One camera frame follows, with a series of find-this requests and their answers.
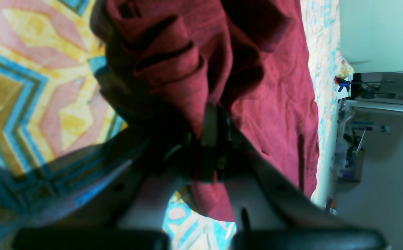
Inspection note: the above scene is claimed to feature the patterned tablecloth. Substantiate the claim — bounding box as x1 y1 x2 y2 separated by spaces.
0 0 342 250

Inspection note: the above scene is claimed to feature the left table clamp lower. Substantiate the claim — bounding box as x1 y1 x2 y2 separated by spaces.
334 76 352 94

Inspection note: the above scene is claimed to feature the maroon t-shirt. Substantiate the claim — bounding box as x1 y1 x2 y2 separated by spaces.
92 0 319 206

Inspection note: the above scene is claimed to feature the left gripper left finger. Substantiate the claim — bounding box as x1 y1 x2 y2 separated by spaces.
12 105 219 250

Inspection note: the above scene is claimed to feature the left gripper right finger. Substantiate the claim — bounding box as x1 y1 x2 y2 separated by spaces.
219 110 387 250

